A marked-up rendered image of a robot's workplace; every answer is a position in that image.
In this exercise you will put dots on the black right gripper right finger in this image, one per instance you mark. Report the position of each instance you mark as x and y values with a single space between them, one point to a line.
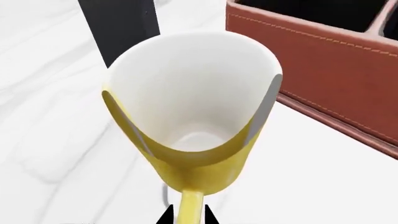
210 215

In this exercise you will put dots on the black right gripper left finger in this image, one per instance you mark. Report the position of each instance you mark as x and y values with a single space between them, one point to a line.
167 215

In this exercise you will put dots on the yellow and white mug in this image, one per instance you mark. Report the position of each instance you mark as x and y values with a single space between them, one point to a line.
192 105

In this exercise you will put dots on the brown leather caddy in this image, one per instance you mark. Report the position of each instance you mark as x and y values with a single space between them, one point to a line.
326 65

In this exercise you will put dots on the black rectangular box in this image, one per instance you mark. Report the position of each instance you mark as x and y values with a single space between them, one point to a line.
124 30

